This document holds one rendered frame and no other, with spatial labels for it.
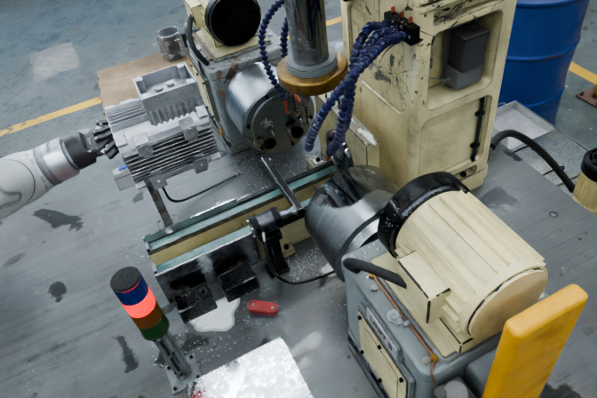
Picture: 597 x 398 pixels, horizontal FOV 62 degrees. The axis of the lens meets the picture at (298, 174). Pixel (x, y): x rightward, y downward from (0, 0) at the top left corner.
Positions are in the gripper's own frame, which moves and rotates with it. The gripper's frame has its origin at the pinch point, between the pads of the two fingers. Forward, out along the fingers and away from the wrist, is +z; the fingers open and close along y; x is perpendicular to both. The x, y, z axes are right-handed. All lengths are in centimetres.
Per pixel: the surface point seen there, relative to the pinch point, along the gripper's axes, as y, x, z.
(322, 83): -6.1, 8.2, 37.1
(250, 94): 27.5, 25.5, 26.1
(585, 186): -22, 89, 120
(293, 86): -2.2, 8.0, 31.1
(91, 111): 251, 133, -51
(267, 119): 22.3, 32.9, 27.4
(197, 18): 62, 13, 24
